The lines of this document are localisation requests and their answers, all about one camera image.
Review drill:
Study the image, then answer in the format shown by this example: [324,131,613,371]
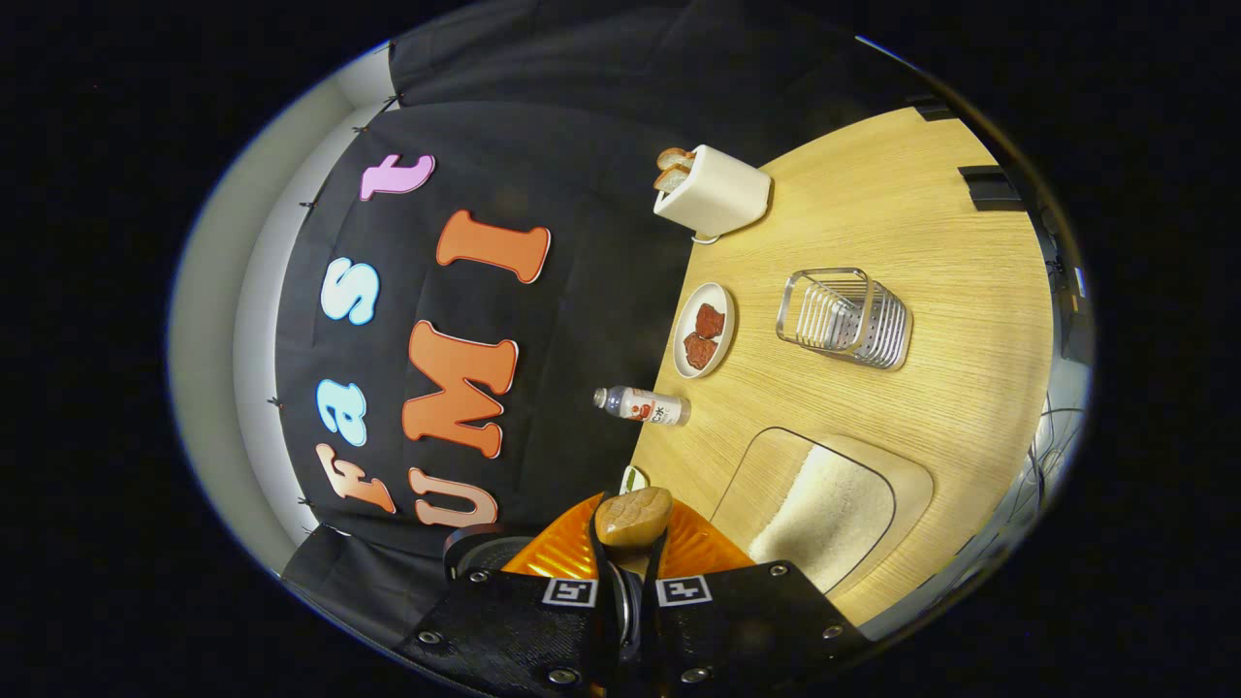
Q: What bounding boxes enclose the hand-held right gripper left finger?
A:
[393,492,622,695]

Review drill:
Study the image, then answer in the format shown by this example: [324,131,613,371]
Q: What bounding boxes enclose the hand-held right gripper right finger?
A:
[635,499,874,695]

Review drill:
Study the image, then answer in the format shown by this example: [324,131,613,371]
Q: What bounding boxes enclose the dark grey rice cooker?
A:
[443,526,539,583]

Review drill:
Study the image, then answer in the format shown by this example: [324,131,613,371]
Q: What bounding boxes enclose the wooden spoon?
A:
[594,487,675,581]

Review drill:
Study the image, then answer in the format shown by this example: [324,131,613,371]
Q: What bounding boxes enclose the beige rice tray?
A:
[711,427,935,597]

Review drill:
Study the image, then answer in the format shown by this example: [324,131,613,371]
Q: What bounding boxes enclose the metal wire chopstick holder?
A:
[776,268,913,371]

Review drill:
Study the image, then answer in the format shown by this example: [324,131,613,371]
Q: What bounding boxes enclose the small clear bottle red label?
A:
[593,385,692,428]

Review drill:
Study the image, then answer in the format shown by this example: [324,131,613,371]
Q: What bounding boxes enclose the white round plate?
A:
[673,282,737,379]

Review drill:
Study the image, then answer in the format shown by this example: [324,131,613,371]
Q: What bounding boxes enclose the white toaster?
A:
[653,144,774,240]

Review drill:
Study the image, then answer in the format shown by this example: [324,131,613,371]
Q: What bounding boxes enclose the small black rectangular plate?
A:
[958,165,1029,212]

